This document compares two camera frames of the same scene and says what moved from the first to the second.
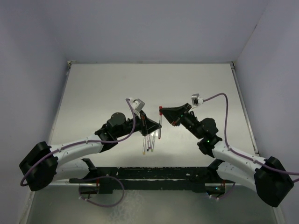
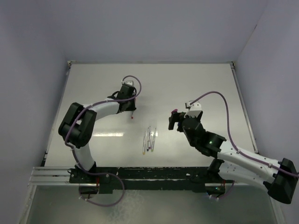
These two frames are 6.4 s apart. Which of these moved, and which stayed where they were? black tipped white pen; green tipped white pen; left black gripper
Moved: left black gripper
Stayed: black tipped white pen; green tipped white pen
